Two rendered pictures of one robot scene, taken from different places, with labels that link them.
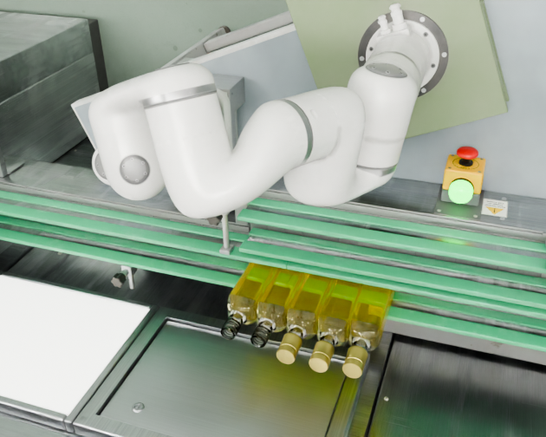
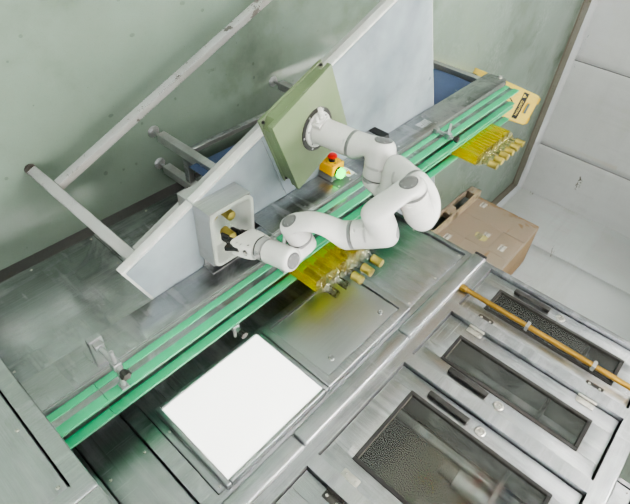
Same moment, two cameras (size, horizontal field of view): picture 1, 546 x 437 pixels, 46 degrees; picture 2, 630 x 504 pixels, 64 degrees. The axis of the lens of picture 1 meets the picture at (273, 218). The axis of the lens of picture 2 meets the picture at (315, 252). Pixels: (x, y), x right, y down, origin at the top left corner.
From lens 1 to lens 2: 144 cm
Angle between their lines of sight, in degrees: 55
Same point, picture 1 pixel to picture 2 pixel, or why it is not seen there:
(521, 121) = not seen: hidden behind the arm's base
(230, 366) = (322, 314)
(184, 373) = (316, 333)
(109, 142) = (392, 227)
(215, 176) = (435, 209)
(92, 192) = (178, 311)
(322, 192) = not seen: hidden behind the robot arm
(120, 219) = (216, 306)
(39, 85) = not seen: outside the picture
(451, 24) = (331, 105)
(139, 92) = (414, 197)
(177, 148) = (429, 208)
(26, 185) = (135, 345)
